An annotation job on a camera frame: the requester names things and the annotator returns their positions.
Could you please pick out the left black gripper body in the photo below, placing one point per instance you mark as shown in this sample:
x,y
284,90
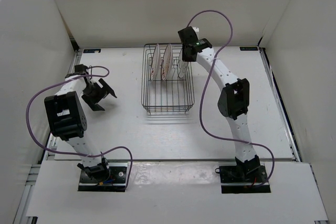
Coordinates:
x,y
94,92

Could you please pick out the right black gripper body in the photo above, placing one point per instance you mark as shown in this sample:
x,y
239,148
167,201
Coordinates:
x,y
185,57

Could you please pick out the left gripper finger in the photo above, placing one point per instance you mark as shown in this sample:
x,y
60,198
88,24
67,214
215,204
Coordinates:
x,y
105,89
94,106

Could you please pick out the white plate teal rim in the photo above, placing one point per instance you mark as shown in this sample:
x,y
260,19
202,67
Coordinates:
x,y
182,67

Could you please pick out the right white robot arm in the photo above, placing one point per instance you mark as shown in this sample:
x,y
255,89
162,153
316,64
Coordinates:
x,y
232,103

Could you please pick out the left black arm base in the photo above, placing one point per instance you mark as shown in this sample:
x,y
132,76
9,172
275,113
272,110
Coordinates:
x,y
114,180

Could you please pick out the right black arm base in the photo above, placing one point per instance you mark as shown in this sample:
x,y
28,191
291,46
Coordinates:
x,y
233,181

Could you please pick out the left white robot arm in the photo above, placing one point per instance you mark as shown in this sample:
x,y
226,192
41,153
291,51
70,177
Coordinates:
x,y
67,119

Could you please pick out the middle red-patterned plate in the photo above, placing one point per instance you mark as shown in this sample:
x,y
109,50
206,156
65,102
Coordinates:
x,y
167,61

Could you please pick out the red-patterned plate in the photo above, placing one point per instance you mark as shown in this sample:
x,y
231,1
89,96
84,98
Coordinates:
x,y
167,61
155,62

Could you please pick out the left red-patterned plate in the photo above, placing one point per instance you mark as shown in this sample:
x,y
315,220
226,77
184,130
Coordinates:
x,y
155,62

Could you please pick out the left dark table label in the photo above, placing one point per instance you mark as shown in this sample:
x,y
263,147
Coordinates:
x,y
91,51

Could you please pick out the dark table label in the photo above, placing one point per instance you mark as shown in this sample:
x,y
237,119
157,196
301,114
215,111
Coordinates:
x,y
248,48
91,51

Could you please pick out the right dark table label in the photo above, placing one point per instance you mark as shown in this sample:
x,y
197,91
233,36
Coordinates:
x,y
248,48

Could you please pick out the white front board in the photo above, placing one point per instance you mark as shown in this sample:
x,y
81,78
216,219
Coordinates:
x,y
176,193

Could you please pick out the metal wire dish rack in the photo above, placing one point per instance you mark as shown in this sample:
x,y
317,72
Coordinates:
x,y
172,96

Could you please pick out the aluminium table frame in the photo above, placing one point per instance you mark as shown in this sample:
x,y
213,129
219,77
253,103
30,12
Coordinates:
x,y
52,142

